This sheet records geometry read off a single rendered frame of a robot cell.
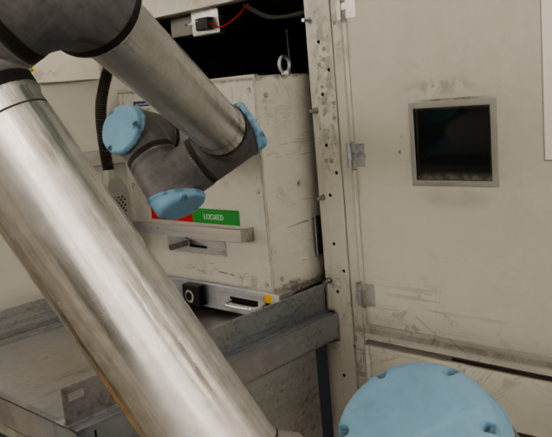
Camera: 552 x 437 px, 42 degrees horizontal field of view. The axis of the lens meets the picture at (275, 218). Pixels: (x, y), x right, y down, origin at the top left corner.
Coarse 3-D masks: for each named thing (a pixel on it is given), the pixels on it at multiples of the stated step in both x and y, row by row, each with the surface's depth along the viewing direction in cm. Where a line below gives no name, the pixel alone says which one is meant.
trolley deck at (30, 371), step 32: (224, 320) 167; (320, 320) 160; (0, 352) 159; (32, 352) 157; (64, 352) 155; (256, 352) 145; (288, 352) 152; (0, 384) 140; (32, 384) 138; (64, 384) 137; (0, 416) 135; (32, 416) 126; (96, 416) 121
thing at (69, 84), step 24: (48, 72) 187; (72, 72) 190; (96, 72) 193; (48, 96) 190; (72, 96) 193; (96, 96) 196; (72, 120) 194; (96, 144) 198; (96, 168) 198; (120, 168) 201; (0, 240) 189; (0, 264) 190; (0, 288) 190; (24, 288) 193
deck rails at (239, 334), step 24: (312, 288) 162; (0, 312) 167; (24, 312) 171; (48, 312) 176; (264, 312) 151; (288, 312) 156; (312, 312) 163; (0, 336) 167; (24, 336) 168; (216, 336) 141; (240, 336) 146; (264, 336) 151; (72, 384) 118; (96, 384) 122; (72, 408) 118; (96, 408) 122
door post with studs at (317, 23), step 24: (312, 0) 153; (312, 24) 154; (312, 48) 155; (312, 72) 157; (312, 96) 158; (336, 144) 155; (336, 168) 157; (336, 192) 158; (336, 216) 159; (336, 240) 160; (336, 264) 162; (336, 288) 163; (336, 312) 164
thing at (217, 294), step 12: (168, 276) 181; (180, 288) 178; (216, 288) 169; (228, 288) 166; (240, 288) 164; (216, 300) 170; (240, 300) 164; (252, 300) 161; (276, 300) 156; (240, 312) 164
